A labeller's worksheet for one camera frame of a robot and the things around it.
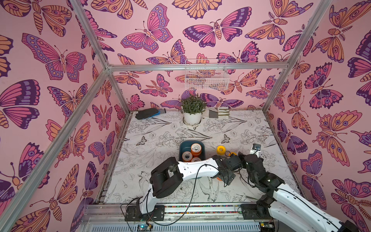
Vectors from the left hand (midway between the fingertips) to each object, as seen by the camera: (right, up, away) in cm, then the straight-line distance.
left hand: (226, 174), depth 82 cm
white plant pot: (-19, +32, +30) cm, 47 cm away
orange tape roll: (-17, +12, +10) cm, 23 cm away
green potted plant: (-19, +42, +13) cm, 47 cm away
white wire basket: (-10, +61, +13) cm, 63 cm away
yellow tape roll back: (0, +11, +13) cm, 17 cm away
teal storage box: (-24, +14, +12) cm, 30 cm away
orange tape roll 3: (-17, +7, +8) cm, 20 cm away
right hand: (+10, +11, 0) cm, 15 cm away
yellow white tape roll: (-1, +13, -9) cm, 16 cm away
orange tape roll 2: (-22, +8, +10) cm, 26 cm away
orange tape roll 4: (-6, 0, -8) cm, 10 cm away
